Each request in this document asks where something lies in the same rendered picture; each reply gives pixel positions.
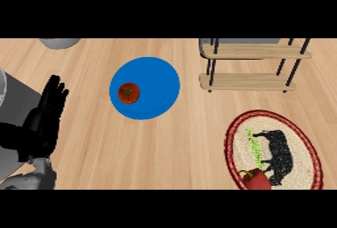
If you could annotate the grey round bowl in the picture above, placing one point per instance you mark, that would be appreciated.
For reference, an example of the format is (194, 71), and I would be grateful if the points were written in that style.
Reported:
(59, 43)

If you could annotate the wooden tiered shelf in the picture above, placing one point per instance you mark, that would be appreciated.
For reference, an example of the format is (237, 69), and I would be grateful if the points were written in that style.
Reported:
(250, 80)

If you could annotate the red bell pepper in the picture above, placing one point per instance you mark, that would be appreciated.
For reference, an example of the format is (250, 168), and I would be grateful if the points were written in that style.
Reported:
(257, 180)

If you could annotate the blue round plate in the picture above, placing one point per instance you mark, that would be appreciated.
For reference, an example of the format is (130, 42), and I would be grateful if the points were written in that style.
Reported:
(147, 89)

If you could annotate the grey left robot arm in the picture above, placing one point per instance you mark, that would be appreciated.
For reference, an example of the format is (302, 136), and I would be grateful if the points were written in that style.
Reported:
(34, 178)

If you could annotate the red tomato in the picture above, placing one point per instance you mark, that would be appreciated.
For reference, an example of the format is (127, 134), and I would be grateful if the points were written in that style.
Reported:
(129, 93)

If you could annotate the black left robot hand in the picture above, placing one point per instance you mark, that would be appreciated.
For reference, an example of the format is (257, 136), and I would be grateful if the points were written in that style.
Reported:
(42, 124)

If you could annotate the oval placemat with cow print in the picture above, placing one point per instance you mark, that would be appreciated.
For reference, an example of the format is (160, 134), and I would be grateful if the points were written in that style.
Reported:
(303, 148)

